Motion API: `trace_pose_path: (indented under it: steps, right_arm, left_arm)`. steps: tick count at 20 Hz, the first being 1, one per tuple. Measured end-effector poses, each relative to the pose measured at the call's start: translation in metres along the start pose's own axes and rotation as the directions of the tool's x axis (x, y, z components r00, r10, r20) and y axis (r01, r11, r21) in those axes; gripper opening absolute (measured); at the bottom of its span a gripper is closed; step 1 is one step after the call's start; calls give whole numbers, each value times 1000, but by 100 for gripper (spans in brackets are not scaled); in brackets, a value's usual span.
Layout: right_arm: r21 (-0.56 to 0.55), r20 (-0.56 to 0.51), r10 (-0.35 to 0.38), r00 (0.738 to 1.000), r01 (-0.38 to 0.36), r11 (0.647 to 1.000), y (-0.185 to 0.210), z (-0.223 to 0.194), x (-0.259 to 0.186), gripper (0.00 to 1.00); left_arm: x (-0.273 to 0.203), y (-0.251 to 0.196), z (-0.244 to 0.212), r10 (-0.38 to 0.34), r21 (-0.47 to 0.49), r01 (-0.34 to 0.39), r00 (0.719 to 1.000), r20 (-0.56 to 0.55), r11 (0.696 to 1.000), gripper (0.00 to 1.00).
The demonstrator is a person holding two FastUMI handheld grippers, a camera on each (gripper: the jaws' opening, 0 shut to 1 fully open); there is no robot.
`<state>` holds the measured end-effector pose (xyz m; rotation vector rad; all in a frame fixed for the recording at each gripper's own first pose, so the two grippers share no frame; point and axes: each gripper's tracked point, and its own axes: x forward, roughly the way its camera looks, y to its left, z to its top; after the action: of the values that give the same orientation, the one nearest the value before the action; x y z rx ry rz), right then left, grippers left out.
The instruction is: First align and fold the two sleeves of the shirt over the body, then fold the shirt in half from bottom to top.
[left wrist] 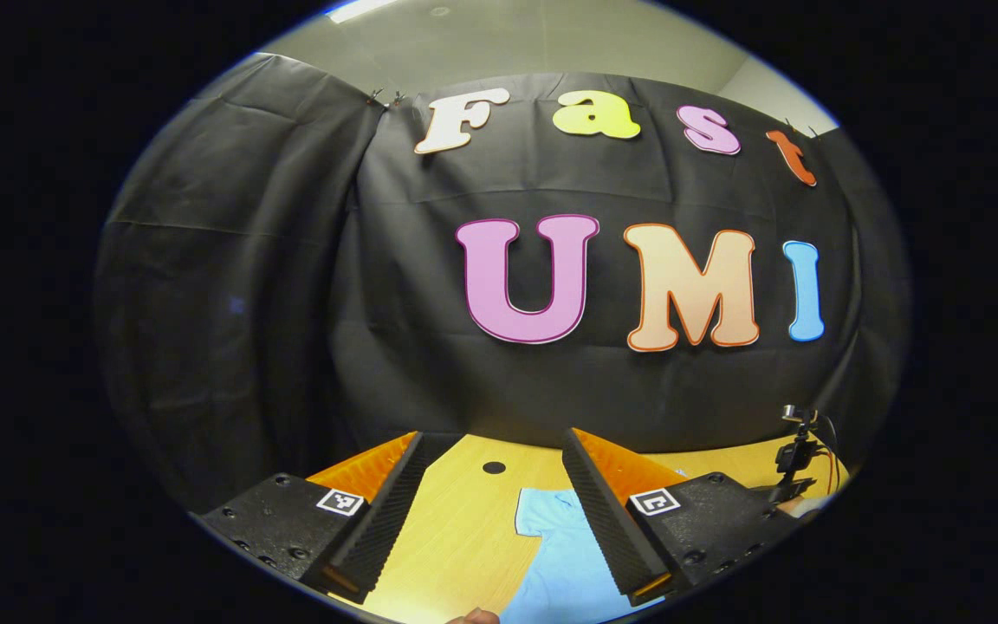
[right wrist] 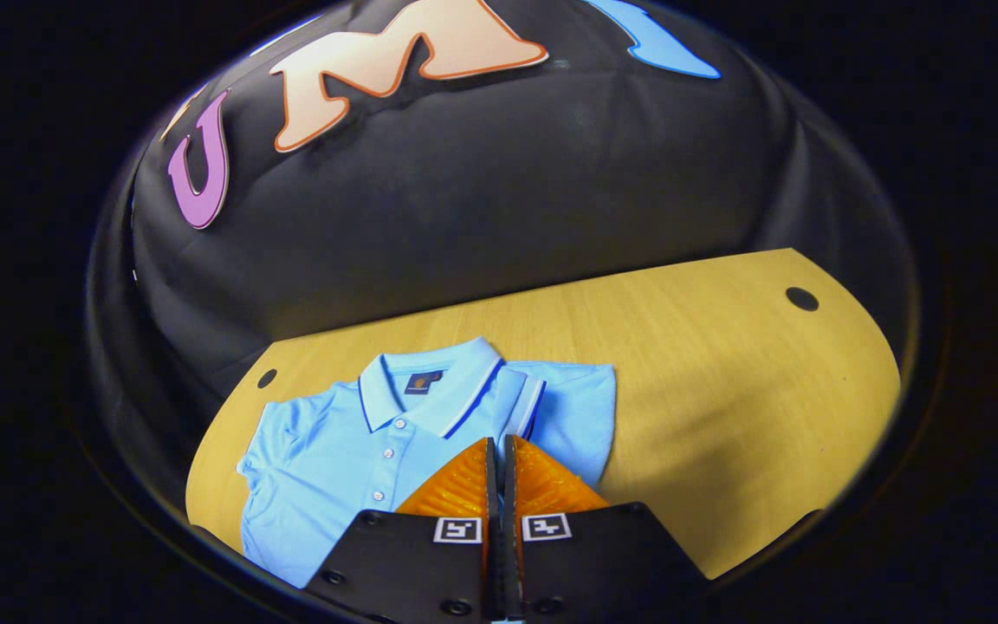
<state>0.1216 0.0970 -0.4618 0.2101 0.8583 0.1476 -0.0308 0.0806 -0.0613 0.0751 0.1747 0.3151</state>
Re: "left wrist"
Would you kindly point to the metal clip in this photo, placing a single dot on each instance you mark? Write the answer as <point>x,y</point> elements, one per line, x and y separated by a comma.
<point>798,128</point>
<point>382,98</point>

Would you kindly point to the black backdrop cloth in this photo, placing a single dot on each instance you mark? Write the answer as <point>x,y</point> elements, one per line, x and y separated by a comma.
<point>291,286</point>

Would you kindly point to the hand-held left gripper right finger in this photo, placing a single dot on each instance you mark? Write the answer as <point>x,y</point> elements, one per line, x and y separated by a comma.
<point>605,520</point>

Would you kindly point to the ceiling light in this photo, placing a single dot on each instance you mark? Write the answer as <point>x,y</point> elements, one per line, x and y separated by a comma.
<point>360,9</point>

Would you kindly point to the light blue T-shirt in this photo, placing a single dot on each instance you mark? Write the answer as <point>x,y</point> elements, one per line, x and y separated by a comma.
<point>564,555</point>

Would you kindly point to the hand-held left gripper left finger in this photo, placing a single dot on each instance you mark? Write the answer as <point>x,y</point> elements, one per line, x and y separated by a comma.
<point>386,511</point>

